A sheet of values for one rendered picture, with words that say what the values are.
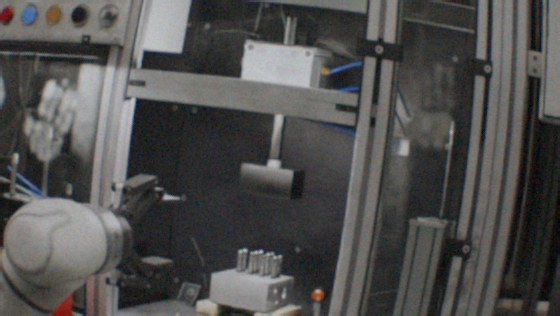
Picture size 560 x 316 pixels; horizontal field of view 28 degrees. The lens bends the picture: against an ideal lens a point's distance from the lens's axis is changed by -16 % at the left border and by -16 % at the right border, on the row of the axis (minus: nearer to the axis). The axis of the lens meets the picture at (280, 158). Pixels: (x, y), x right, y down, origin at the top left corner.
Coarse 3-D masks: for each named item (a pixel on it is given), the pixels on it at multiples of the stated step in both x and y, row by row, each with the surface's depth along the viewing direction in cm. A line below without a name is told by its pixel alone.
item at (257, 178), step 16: (272, 128) 210; (272, 144) 210; (272, 160) 210; (240, 176) 210; (256, 176) 209; (272, 176) 208; (288, 176) 207; (304, 176) 213; (256, 192) 209; (272, 192) 208; (288, 192) 207
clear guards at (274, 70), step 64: (192, 0) 193; (256, 0) 190; (320, 0) 186; (448, 0) 180; (0, 64) 206; (64, 64) 201; (192, 64) 193; (256, 64) 190; (320, 64) 187; (448, 64) 180; (0, 128) 206; (64, 128) 201; (448, 128) 180; (0, 192) 206; (64, 192) 201; (384, 192) 184; (448, 192) 180; (384, 256) 184; (448, 256) 180
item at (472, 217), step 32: (480, 0) 178; (480, 32) 178; (480, 96) 179; (352, 128) 228; (480, 128) 179; (480, 160) 179; (480, 192) 179; (480, 224) 179; (128, 288) 234; (448, 288) 180
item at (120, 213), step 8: (112, 208) 156; (120, 208) 157; (120, 216) 154; (128, 216) 159; (120, 224) 152; (128, 224) 154; (128, 232) 153; (128, 240) 153; (128, 248) 153; (128, 256) 154; (120, 264) 156
